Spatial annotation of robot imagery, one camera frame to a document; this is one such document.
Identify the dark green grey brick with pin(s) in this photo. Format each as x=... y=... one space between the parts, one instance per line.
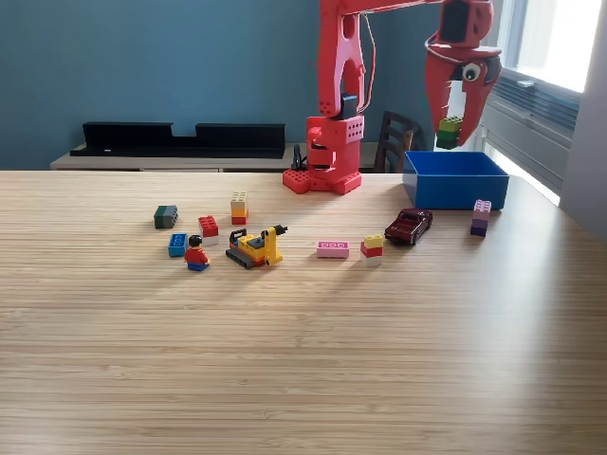
x=165 y=218

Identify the grey window vent unit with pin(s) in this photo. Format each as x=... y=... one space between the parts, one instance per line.
x=531 y=128

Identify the pink purple brick stack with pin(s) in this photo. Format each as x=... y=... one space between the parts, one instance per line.
x=480 y=220

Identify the dark red toy car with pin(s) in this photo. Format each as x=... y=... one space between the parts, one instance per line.
x=408 y=226

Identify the blue brick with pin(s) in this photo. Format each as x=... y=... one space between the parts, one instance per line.
x=176 y=245

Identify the yellow red white brick stack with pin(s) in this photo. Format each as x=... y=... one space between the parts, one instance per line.
x=371 y=251

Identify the pink flat brick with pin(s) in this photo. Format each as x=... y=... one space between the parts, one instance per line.
x=333 y=249

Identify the blue plastic bin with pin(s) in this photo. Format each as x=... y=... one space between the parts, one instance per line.
x=455 y=192

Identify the window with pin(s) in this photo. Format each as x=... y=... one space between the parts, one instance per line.
x=550 y=38

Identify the green brick stack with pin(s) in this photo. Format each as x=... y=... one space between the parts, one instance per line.
x=448 y=132

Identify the toy figure red shirt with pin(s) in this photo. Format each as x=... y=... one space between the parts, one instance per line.
x=195 y=256

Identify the tan yellow red brick stack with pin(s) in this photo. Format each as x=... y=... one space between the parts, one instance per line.
x=239 y=208

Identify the dark wooden chair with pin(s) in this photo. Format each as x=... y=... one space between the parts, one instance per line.
x=393 y=137

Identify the yellow toy digger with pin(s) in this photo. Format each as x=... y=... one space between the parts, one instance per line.
x=253 y=249

